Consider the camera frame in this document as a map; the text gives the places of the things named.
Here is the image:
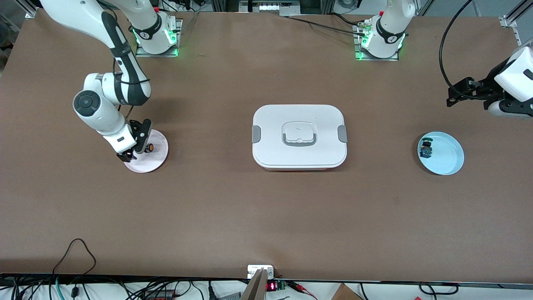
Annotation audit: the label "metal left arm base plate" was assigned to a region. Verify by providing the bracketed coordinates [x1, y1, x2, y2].
[353, 21, 399, 62]

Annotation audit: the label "brown cardboard box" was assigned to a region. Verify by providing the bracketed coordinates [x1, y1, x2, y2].
[331, 283, 363, 300]

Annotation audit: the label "blue green push-button switch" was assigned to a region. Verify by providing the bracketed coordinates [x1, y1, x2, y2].
[419, 137, 434, 159]

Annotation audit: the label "white power strip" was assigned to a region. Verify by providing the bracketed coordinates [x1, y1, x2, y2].
[239, 0, 300, 16]

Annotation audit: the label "aluminium frame corner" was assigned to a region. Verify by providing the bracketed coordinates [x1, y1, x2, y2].
[17, 0, 39, 20]

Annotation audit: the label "small white socket box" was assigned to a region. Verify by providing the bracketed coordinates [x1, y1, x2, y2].
[247, 265, 274, 279]

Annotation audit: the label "black flat looped cable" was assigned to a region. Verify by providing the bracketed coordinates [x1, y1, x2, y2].
[418, 282, 459, 296]

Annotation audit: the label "aluminium profile bar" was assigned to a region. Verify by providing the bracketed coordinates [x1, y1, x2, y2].
[241, 268, 268, 300]

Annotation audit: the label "red clip wires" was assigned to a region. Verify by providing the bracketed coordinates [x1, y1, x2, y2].
[287, 281, 318, 300]

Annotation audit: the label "thin black looped cable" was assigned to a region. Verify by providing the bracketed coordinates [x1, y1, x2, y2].
[52, 238, 97, 275]

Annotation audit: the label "pink round plate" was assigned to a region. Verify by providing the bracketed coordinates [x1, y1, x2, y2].
[123, 129, 169, 173]

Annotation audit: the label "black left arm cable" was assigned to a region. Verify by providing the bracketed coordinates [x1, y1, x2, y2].
[439, 0, 497, 101]

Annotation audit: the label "light blue round plate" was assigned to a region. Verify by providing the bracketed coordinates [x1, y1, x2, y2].
[417, 131, 465, 175]

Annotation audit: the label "black cable to base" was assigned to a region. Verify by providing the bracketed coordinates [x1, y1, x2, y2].
[285, 15, 367, 36]

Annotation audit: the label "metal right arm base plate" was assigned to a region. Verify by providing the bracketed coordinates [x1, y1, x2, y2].
[135, 18, 184, 58]

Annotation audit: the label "aluminium frame rail with bracket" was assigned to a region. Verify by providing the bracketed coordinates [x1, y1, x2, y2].
[499, 0, 533, 47]

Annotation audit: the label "white lunch box grey clips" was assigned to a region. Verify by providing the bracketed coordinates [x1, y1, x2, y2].
[252, 104, 348, 171]

